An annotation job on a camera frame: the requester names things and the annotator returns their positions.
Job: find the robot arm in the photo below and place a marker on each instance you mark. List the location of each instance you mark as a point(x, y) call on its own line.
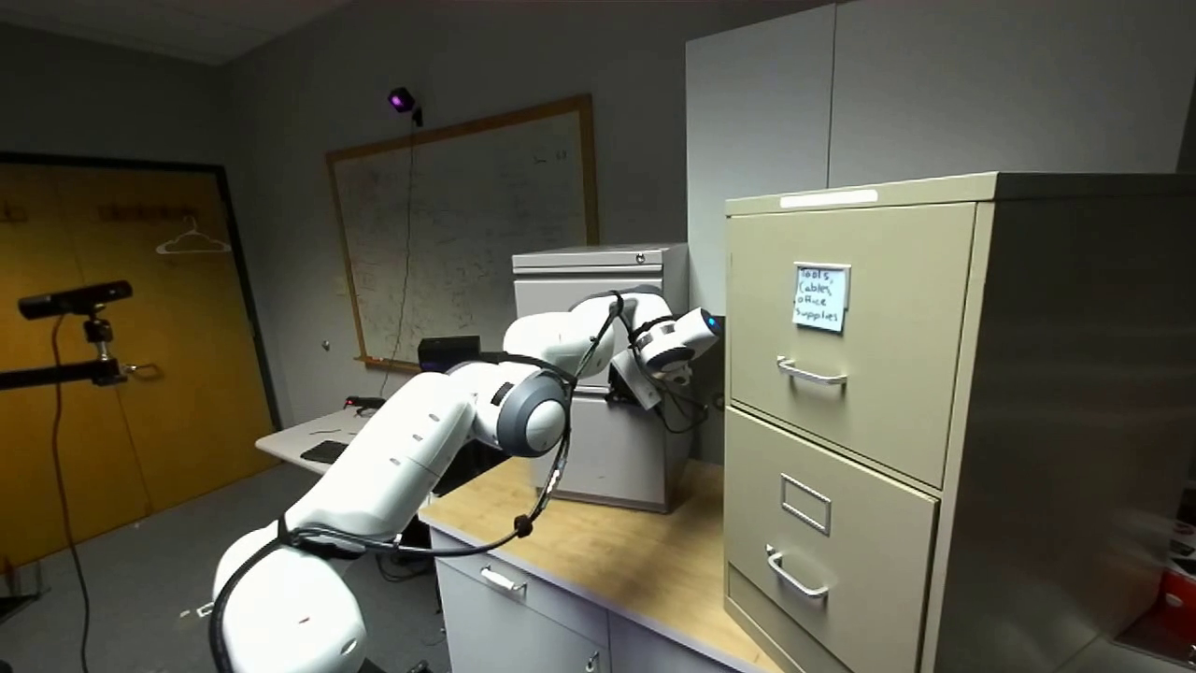
point(402, 463)

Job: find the grey file cabinet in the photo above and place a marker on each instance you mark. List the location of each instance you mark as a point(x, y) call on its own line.
point(607, 467)

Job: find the grey counter drawer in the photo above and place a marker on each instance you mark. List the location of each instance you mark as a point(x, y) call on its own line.
point(551, 598)

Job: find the beige drawer with paper note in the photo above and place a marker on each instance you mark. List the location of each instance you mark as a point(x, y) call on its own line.
point(897, 393)

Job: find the beige drawer with label holder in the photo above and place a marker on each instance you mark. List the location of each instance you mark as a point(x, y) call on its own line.
point(869, 570)

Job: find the beige file cabinet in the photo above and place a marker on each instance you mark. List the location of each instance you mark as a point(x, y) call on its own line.
point(1046, 421)

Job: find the black box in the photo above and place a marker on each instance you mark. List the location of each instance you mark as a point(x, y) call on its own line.
point(448, 353)

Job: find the handwritten paper note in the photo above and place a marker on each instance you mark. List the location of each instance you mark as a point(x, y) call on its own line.
point(821, 297)

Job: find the small black device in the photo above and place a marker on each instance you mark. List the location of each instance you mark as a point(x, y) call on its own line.
point(364, 403)

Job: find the flat black pad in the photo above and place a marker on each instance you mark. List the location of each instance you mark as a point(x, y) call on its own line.
point(325, 452)

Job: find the white desk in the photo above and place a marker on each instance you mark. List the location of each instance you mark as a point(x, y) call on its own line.
point(299, 435)

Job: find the grey counter door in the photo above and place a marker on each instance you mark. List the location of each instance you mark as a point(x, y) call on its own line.
point(505, 640)

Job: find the white clothes hanger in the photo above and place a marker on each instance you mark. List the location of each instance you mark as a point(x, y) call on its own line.
point(193, 245)

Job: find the orange wooden door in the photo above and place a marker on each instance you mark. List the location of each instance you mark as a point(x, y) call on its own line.
point(140, 449)

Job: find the red container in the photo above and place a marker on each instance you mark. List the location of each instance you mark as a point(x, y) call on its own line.
point(1179, 589)

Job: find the whiteboard with wooden frame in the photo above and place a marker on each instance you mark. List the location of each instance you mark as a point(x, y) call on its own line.
point(467, 243)

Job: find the camera on mount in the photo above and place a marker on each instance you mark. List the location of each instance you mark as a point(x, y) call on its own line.
point(403, 100)
point(75, 299)

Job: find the tall grey wall cabinet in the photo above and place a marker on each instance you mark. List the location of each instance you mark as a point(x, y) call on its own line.
point(934, 93)

